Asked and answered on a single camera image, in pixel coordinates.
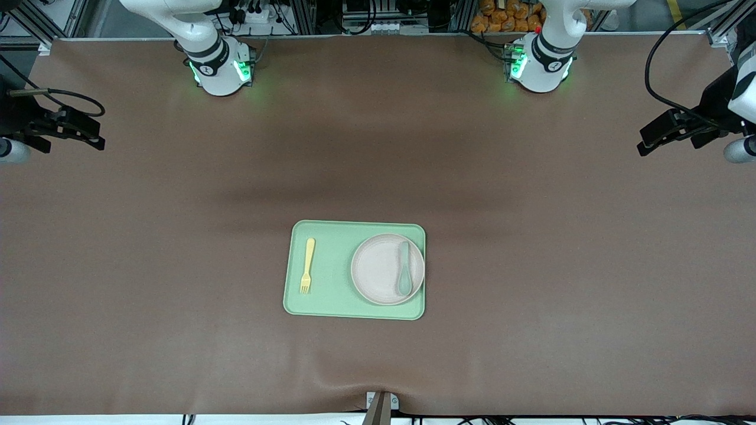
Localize pale green plastic spoon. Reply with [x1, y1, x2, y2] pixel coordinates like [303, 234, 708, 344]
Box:
[397, 240, 413, 297]

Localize white power strip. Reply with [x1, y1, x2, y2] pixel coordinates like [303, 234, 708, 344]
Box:
[230, 0, 278, 24]

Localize round beige plate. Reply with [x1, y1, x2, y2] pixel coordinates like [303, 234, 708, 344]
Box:
[351, 233, 426, 306]

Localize aluminium frame profile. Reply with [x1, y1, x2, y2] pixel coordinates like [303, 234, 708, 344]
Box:
[706, 0, 756, 48]
[0, 0, 89, 57]

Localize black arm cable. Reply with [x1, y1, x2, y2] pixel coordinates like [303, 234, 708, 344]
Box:
[645, 0, 739, 116]
[0, 53, 106, 117]

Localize yellow plastic fork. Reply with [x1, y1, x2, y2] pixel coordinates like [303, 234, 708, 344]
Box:
[300, 237, 317, 295]

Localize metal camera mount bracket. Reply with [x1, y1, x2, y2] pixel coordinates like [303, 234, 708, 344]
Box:
[365, 391, 400, 425]

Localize bag of orange items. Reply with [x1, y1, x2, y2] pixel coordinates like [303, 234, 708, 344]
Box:
[471, 0, 593, 34]

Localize brown table mat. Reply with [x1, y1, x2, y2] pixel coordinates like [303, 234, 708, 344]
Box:
[0, 32, 756, 417]

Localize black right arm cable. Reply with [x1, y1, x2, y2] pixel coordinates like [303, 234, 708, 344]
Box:
[0, 53, 106, 117]

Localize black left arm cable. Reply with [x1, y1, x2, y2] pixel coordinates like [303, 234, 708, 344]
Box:
[645, 0, 739, 116]

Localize light green rectangular tray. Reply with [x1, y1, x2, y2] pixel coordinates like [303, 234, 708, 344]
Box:
[283, 220, 426, 321]

